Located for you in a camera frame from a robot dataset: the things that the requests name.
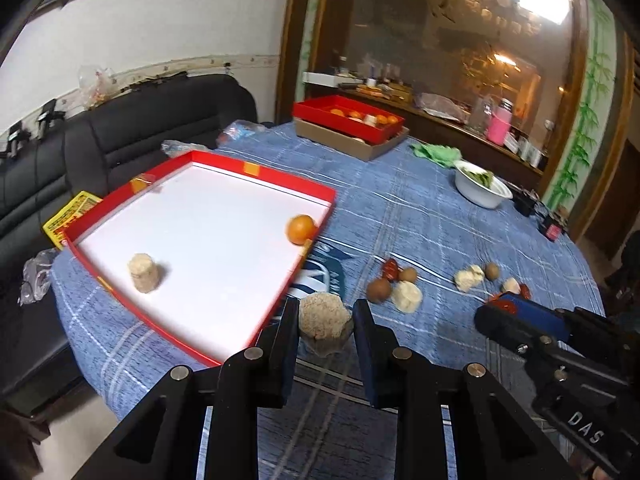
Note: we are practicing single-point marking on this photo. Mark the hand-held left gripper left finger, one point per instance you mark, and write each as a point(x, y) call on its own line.
point(289, 345)

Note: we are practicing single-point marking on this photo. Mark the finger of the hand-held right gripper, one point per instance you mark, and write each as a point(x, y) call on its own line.
point(505, 327)
point(545, 322)

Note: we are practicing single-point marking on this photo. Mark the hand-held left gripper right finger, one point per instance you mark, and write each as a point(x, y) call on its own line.
point(364, 355)

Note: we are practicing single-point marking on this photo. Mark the red date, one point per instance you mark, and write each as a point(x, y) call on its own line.
point(525, 290)
point(390, 269)

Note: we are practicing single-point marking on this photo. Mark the beige cake piece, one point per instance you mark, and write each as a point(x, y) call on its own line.
point(469, 277)
point(510, 285)
point(406, 296)

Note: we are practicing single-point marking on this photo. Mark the crumbly beige cake lump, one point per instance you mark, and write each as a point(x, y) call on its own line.
point(325, 317)

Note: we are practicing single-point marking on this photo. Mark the large red tray white inside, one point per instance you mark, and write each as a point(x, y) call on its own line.
point(210, 240)

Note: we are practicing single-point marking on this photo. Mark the brown longan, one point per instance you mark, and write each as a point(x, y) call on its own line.
point(407, 274)
point(378, 290)
point(492, 270)

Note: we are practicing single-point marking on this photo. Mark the small black red box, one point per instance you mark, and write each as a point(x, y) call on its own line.
point(552, 226)

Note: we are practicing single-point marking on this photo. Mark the white bowl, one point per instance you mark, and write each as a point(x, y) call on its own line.
point(482, 195)

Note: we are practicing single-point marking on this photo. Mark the green vegetables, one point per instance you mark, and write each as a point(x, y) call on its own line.
point(477, 175)

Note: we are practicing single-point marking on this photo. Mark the beige cylinder cake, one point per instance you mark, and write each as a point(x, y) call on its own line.
point(144, 272)

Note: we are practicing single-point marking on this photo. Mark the green cloth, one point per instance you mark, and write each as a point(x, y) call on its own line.
point(435, 152)

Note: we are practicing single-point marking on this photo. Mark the pink cup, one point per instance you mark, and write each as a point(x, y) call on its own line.
point(497, 127)

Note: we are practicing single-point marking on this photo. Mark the wooden sideboard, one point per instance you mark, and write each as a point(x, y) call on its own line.
point(450, 132)

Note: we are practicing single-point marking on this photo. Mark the brown cardboard box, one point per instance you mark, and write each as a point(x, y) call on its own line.
point(345, 145)

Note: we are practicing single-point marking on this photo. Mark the clear plastic bottle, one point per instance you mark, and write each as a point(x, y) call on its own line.
point(479, 112)

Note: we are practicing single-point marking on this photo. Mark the bamboo print panel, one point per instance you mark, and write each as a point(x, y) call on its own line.
point(590, 110)

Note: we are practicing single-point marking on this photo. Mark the crumpled clear plastic bag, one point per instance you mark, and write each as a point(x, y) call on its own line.
point(440, 102)

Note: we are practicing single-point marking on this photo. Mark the small white cup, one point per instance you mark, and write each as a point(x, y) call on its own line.
point(370, 119)

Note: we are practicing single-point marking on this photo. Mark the yellow printed packet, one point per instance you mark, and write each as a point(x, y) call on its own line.
point(65, 217)

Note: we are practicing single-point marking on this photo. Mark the black leather sofa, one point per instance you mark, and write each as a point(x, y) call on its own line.
point(150, 120)

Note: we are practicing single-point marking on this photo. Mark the white flat box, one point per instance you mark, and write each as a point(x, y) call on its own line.
point(325, 79)

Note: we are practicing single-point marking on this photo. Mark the wood framed glass partition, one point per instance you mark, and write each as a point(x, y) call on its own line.
point(400, 25)

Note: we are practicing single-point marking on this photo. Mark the black clip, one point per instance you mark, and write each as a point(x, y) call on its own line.
point(50, 112)
point(12, 140)

